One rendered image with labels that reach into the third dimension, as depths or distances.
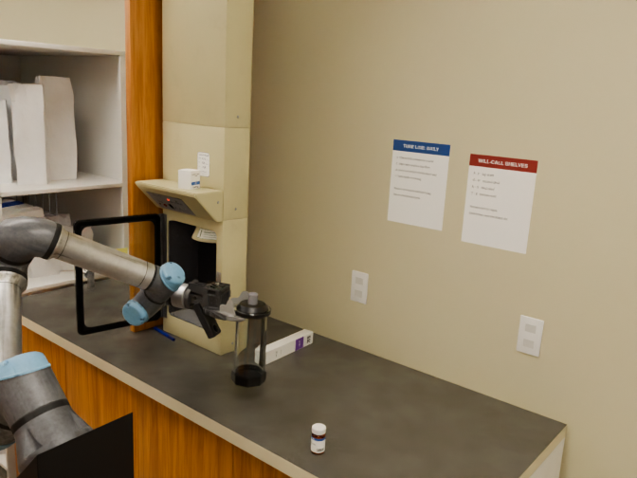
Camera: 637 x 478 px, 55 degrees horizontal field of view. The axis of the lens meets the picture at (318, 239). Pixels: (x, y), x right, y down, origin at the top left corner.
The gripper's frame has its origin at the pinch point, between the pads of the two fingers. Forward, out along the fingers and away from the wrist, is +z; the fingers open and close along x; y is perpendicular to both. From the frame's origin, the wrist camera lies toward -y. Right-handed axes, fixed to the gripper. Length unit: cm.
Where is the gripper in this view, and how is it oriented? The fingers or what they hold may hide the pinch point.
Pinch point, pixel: (250, 315)
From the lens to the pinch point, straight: 181.3
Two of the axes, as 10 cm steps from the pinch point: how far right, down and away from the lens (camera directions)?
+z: 9.4, 1.4, -3.1
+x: 3.3, -2.0, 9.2
